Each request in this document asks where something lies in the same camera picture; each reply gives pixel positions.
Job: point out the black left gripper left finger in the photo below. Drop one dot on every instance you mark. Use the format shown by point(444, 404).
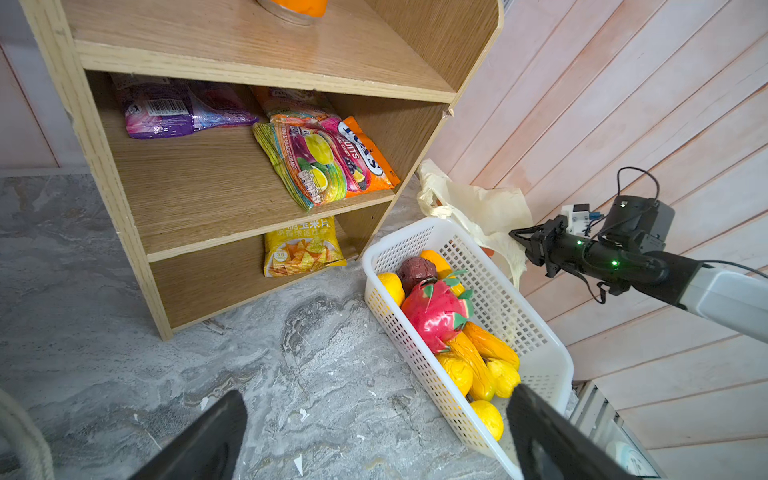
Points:
point(208, 449)

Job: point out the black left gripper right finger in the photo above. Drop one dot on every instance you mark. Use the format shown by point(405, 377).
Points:
point(549, 447)

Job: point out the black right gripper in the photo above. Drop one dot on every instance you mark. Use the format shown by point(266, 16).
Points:
point(625, 252)

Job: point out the yellow plastic grocery bag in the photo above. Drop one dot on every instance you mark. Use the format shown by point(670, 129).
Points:
point(486, 215)

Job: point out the floral canvas tote bag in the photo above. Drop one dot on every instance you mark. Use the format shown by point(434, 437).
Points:
point(26, 440)

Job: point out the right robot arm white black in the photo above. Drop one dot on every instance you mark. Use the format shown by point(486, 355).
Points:
point(725, 293)

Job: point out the white round clock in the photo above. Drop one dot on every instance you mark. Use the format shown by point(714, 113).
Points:
point(630, 459)

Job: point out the yellow starfruit toy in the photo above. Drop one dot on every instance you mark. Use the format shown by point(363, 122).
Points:
point(505, 376)

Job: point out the yellow corn toy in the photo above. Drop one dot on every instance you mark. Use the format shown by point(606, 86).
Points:
point(483, 386)

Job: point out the orange carrot corn toy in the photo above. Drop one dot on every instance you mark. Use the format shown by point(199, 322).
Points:
point(490, 346)

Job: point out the pink dragon fruit toy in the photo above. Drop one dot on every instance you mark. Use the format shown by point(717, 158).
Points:
point(436, 313)

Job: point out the orange fruit toy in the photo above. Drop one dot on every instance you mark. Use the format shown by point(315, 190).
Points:
point(443, 269)

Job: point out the dark red mangosteen toy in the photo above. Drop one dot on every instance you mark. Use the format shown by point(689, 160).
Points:
point(414, 270)

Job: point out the yellow lemon toy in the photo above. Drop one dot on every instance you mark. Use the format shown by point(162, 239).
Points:
point(393, 285)

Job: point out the yellow chips bag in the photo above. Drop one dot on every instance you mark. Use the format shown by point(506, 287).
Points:
point(302, 249)

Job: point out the orange snack bag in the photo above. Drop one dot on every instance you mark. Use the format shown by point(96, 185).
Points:
point(365, 167)

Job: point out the wooden shelf unit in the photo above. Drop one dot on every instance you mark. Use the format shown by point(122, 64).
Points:
point(191, 212)

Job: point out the yellow green snack bag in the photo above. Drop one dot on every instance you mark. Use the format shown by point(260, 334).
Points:
point(306, 162)

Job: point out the purple snack bag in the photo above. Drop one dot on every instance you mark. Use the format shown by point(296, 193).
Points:
point(160, 107)

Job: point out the orange Fanta can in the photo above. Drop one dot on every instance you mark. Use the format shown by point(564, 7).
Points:
point(300, 12)

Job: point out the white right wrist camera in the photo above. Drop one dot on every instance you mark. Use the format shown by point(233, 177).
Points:
point(580, 219)

